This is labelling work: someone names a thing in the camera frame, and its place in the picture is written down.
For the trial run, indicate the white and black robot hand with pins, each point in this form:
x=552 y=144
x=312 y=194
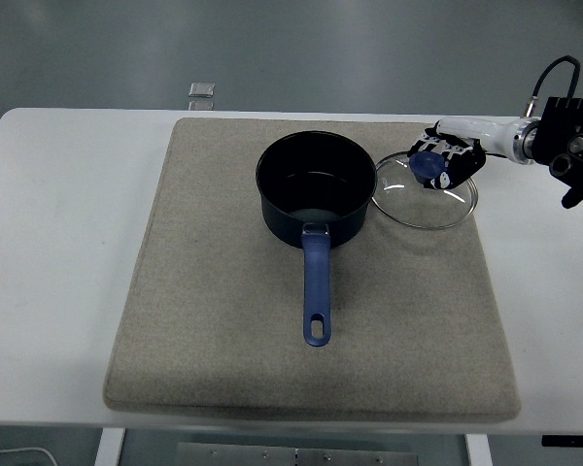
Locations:
x=486 y=133

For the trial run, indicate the glass lid with blue knob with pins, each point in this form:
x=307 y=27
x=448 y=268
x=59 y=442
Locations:
x=418 y=209

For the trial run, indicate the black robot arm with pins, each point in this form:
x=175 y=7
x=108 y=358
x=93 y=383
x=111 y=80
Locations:
x=578 y=155

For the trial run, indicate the square metal floor plate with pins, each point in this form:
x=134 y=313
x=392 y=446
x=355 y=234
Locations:
x=201 y=105
x=202 y=89

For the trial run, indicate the white table leg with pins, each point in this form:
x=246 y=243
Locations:
x=109 y=449
x=478 y=451

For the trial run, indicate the beige fabric mat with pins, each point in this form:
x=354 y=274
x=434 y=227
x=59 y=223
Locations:
x=214 y=301

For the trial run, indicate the black control panel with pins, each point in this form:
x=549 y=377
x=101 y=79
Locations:
x=571 y=442

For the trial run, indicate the grey metal plate with screws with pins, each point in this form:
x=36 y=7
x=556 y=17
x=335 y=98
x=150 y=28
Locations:
x=282 y=456

